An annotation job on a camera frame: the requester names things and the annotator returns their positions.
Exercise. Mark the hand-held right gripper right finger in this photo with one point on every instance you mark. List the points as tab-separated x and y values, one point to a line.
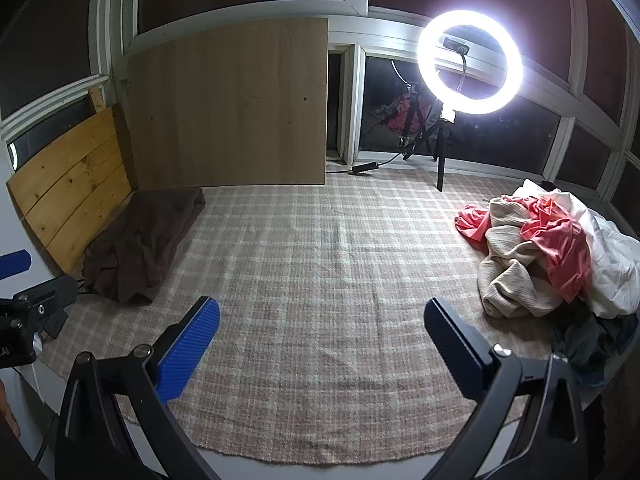
450	345

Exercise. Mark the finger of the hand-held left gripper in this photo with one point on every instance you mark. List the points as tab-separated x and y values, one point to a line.
15	262
47	295

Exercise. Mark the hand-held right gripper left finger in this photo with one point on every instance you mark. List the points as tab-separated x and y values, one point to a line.
187	347

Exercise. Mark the white linen shirt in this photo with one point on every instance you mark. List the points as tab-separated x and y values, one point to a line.
610	255

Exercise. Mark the beige knit sweater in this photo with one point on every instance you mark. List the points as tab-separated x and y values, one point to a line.
510	280

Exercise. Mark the pine wood board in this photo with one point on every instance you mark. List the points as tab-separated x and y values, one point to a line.
75	185

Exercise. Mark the brown folded cloth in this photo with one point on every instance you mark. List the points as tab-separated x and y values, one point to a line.
145	240

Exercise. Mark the blue garment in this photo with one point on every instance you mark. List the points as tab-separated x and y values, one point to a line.
585	355

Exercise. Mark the beige plaid blanket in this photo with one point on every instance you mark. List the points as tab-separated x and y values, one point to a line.
320	270

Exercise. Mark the brown wooden plank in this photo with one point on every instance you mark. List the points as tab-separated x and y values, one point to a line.
122	145

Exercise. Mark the dark garment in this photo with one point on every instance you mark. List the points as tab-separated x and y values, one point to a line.
614	332

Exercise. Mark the narrow wooden strip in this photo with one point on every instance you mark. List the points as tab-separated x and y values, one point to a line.
96	99

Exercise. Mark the black tripod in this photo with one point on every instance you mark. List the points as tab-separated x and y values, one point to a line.
441	160

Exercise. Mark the light plywood board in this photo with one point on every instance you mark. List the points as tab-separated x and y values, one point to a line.
225	105

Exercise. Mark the black gooseneck phone holder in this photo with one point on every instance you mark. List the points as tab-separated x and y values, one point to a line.
455	45

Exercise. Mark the white window frame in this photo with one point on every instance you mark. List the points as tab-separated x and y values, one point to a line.
380	22

